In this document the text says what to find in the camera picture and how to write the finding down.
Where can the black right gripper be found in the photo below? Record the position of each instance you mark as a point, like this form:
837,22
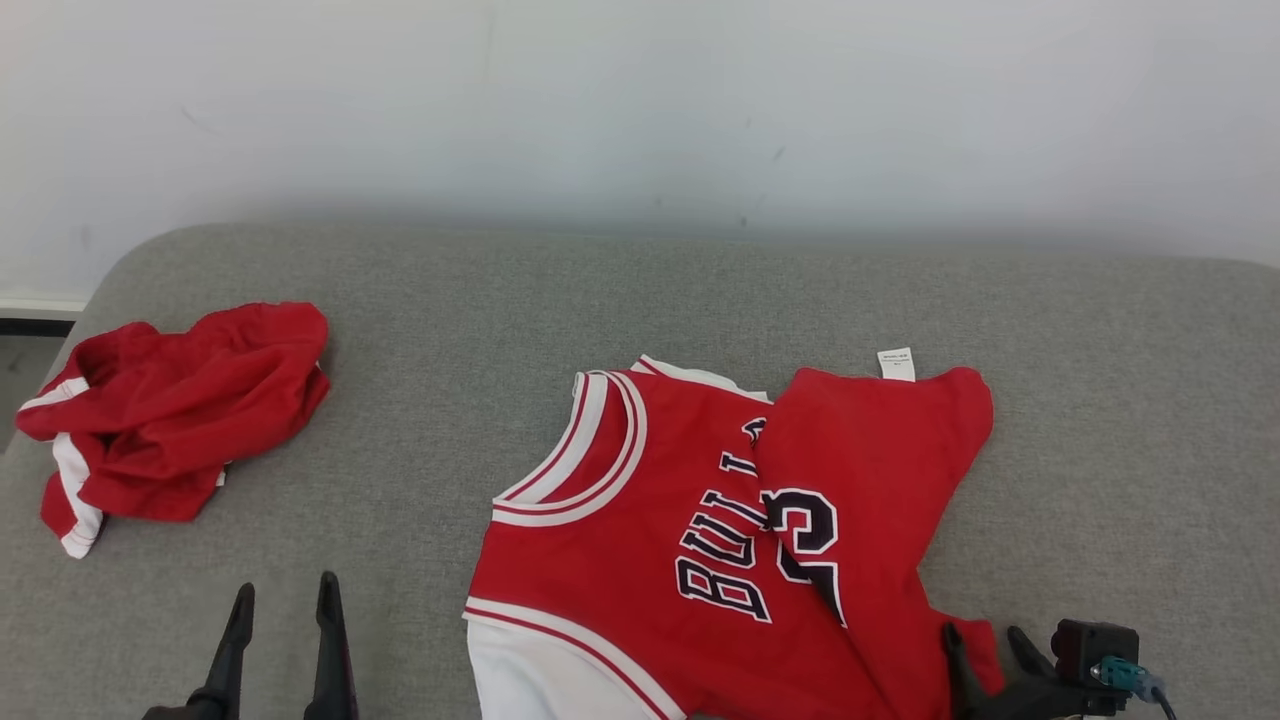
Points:
1050,705

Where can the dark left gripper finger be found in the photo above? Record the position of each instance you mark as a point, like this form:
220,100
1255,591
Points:
228,660
330,660

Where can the red shorts with white stripes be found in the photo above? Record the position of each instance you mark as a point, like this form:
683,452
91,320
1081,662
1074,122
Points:
190,400

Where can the red Bulls basketball jersey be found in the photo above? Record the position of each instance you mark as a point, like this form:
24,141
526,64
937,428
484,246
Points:
620,540

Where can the dark baseboard strip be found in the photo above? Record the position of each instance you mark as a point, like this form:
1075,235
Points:
35,326

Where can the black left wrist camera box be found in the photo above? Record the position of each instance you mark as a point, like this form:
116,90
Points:
175,714

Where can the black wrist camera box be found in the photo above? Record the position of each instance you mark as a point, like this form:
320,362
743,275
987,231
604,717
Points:
1095,642
175,714

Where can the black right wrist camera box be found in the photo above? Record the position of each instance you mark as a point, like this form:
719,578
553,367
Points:
1095,642

